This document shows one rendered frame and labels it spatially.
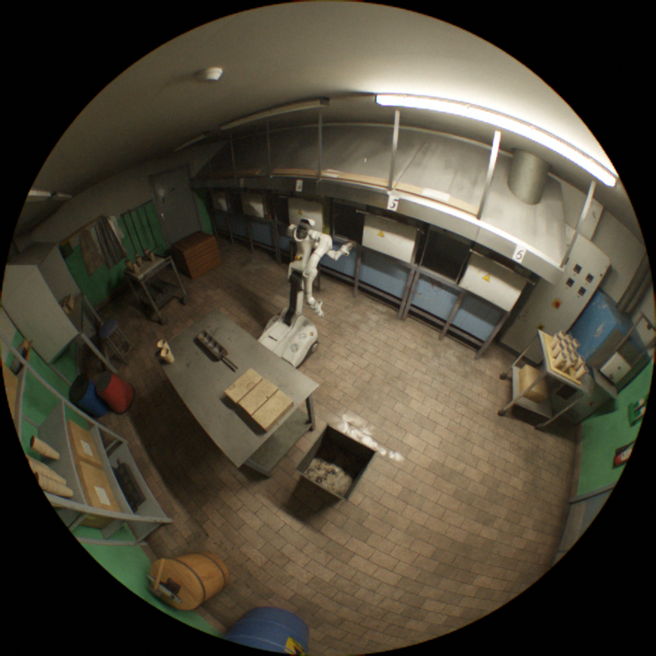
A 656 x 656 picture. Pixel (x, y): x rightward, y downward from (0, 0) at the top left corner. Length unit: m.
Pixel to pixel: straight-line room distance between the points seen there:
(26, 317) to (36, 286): 0.40
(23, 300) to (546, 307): 6.09
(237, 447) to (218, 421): 0.21
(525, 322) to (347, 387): 2.52
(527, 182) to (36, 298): 5.09
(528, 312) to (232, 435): 3.37
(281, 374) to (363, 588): 1.95
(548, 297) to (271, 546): 3.87
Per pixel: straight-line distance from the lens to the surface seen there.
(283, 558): 2.19
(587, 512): 3.52
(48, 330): 3.40
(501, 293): 2.48
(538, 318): 3.39
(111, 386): 3.03
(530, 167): 2.57
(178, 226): 5.95
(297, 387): 1.41
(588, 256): 3.20
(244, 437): 1.35
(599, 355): 3.16
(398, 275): 2.90
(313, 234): 1.97
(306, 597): 2.30
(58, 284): 4.73
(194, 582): 1.90
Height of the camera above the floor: 2.08
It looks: 46 degrees down
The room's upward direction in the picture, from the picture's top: 1 degrees clockwise
